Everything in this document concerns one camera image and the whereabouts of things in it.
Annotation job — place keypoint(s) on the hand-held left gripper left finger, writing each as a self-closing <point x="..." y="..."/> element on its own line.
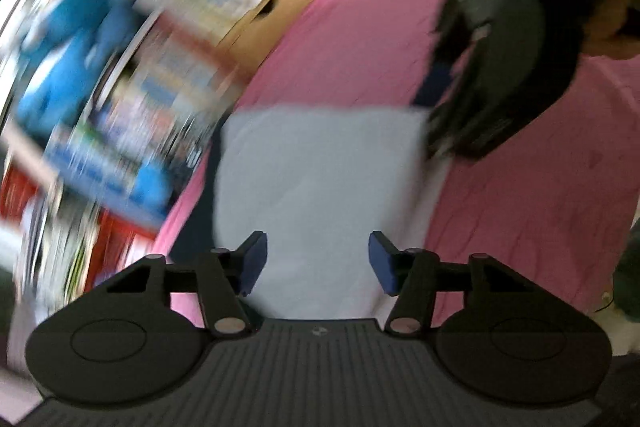
<point x="252" y="259"/>

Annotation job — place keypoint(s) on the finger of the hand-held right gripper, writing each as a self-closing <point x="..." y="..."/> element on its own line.
<point x="432" y="87"/>

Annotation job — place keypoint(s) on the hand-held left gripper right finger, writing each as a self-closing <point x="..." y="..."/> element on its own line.
<point x="382" y="262"/>

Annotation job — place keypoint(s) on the navy jacket white lining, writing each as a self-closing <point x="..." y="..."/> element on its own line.
<point x="320" y="182"/>

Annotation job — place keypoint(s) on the person's right hand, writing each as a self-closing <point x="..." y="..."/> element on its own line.
<point x="610" y="17"/>

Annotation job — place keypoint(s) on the red plastic crate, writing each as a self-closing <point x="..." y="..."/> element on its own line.
<point x="115" y="237"/>

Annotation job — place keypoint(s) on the pink blanket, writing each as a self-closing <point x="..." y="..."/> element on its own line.
<point x="525" y="207"/>

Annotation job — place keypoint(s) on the row of shelved books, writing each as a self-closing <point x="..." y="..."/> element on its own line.
<point x="200" y="7"/>

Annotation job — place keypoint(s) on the blue plush toy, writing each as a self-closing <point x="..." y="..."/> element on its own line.
<point x="70" y="37"/>

